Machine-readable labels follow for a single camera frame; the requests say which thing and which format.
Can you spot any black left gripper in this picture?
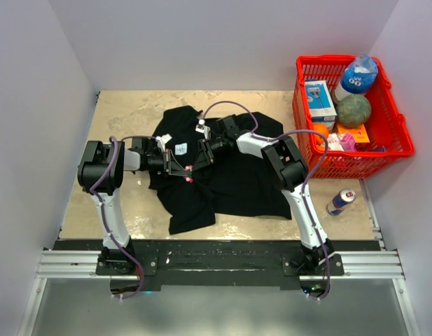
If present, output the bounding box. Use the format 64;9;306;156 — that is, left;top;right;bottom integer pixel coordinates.
147;150;189;179

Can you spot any black garment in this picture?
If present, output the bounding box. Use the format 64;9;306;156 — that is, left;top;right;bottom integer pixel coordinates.
149;106;291;235

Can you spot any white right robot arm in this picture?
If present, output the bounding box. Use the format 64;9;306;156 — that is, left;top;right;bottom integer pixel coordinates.
193;116;335;279

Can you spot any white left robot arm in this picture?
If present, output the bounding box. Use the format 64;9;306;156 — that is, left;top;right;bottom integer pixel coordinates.
77;134;192;275

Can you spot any orange fruit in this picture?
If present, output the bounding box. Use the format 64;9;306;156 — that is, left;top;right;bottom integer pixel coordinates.
313;122;330;146

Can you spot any blue white box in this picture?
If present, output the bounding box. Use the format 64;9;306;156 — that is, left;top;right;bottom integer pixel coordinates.
305;80;337;132

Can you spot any pink small package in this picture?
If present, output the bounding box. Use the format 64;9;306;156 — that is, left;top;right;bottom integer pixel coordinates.
337;132;356;151

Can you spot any green round melon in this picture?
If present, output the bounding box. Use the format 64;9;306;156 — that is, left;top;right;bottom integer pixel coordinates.
337;94;372;128

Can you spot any orange box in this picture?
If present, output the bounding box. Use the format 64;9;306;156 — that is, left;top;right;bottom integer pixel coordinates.
334;122;370;144

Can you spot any blue silver drink can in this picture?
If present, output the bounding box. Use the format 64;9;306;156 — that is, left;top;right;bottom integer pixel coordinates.
326;188;356;216

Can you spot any blue plastic bag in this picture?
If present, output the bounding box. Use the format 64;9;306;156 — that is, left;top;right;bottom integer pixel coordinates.
332;52;379;104

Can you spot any red plastic basket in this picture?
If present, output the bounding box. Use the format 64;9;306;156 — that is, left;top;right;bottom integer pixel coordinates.
292;55;415;179

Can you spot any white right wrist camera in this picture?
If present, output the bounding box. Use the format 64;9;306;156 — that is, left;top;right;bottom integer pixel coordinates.
195;119;211;139

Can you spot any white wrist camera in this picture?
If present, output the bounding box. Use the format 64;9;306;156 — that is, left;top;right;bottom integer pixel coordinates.
155;134;172;153
195;119;211;139

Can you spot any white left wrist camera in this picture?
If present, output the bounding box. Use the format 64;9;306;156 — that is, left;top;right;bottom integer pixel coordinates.
155;134;172;153

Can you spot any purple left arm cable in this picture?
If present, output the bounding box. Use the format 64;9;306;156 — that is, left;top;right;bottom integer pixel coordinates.
89;135;159;300

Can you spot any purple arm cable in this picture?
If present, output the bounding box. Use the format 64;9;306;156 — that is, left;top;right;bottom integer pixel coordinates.
201;101;332;302
89;135;159;300

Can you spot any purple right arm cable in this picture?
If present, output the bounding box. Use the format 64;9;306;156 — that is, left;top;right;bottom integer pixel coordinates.
201;101;332;302

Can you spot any aluminium rail frame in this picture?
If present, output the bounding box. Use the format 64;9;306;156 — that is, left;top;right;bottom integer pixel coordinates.
19;179;420;335

